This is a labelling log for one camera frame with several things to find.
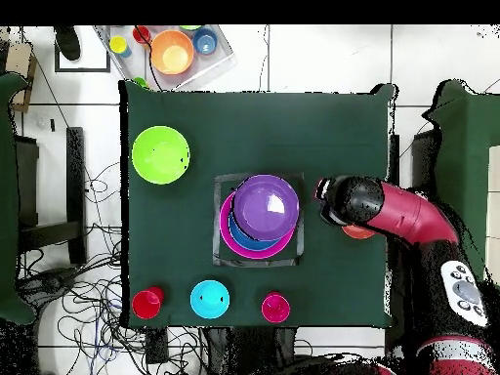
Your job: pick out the black table leg frame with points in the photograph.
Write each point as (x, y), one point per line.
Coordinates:
(422, 164)
(75, 175)

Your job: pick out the pink cup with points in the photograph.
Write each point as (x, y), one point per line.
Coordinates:
(275, 308)

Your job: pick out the brown cardboard box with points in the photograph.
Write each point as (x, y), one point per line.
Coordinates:
(21, 66)

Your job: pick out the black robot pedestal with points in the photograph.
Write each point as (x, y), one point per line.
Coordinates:
(250, 351)

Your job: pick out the black floor tape frame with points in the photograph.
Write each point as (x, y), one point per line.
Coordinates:
(82, 70)

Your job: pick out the green cup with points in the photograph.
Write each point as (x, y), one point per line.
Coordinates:
(140, 82)

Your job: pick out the large green bowl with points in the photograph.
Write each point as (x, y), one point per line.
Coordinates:
(160, 155)

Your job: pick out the green covered side table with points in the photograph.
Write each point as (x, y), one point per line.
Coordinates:
(8, 195)
(465, 156)

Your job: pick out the orange ribbed bowl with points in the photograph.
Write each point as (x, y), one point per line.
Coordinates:
(357, 233)

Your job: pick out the clear plastic tray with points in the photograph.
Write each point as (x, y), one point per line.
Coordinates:
(134, 64)

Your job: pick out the dark green table cloth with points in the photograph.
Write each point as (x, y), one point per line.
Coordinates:
(254, 113)

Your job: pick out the yellow cup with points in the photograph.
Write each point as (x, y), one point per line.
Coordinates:
(118, 45)

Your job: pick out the blue cup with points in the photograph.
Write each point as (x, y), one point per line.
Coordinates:
(206, 42)

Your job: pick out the black floor device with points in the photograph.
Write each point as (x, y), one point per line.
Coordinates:
(50, 282)

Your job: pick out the large pink bowl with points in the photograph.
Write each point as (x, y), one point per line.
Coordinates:
(224, 230)

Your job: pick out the purple bowl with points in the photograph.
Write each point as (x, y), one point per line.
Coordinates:
(258, 211)

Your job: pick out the red cup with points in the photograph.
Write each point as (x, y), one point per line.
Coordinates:
(141, 35)
(145, 304)

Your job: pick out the small cyan bowl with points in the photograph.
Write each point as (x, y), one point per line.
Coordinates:
(209, 299)

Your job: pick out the beige box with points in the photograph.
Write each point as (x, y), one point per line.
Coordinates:
(494, 195)

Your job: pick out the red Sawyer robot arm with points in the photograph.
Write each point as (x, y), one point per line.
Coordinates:
(410, 215)

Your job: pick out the large blue bowl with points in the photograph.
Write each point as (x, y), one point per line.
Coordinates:
(238, 238)

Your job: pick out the large orange bowl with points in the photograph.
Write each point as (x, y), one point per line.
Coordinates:
(172, 52)

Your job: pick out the black power strip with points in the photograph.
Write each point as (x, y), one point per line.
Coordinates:
(156, 345)

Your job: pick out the person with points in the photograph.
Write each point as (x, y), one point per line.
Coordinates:
(67, 43)

